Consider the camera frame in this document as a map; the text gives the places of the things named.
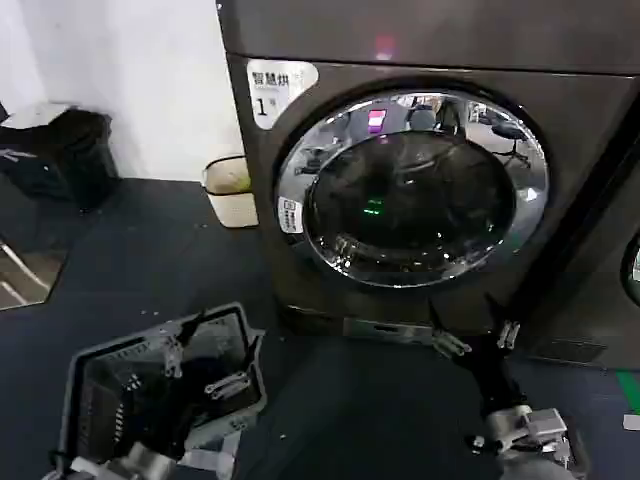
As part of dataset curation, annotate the grey front-load dryer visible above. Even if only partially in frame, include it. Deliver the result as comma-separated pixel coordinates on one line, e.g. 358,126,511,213
215,0,640,352

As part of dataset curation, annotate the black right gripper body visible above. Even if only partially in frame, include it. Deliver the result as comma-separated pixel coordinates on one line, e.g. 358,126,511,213
460,333,527,417

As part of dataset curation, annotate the green floor tape strip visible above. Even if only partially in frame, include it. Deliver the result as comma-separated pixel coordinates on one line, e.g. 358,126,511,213
615,369,640,416

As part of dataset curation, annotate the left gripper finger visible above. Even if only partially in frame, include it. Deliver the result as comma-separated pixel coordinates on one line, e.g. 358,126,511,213
160,309,206,380
203,333,264,401

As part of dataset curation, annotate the round glass dryer door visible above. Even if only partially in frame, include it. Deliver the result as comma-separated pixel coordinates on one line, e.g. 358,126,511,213
272,89,551,290

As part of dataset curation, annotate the dark bag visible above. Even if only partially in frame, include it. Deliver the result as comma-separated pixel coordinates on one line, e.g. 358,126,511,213
0,127,71,200

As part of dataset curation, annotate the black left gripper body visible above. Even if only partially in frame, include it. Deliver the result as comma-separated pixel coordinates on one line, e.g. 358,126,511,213
144,368,222,459

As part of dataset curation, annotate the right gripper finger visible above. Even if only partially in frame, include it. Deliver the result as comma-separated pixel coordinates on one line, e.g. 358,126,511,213
484,294,522,352
424,295,472,359

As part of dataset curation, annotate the black waste bin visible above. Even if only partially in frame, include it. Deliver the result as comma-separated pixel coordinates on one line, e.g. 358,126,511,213
52,107,122,212

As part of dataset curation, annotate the grey plastic laundry basket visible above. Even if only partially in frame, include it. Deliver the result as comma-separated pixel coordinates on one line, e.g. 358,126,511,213
49,301,269,480

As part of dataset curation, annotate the small white door sticker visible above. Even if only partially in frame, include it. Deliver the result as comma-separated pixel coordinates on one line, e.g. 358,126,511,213
277,195,307,235

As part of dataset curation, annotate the grey dryer with dark door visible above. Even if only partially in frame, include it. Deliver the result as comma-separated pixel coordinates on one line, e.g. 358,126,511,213
527,164,640,372

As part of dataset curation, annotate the beige plastic bin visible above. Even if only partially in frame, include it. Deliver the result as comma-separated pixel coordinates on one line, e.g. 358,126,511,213
201,154,261,230

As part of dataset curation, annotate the white printed label sticker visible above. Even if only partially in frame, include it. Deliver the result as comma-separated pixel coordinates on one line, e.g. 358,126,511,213
247,58,320,132

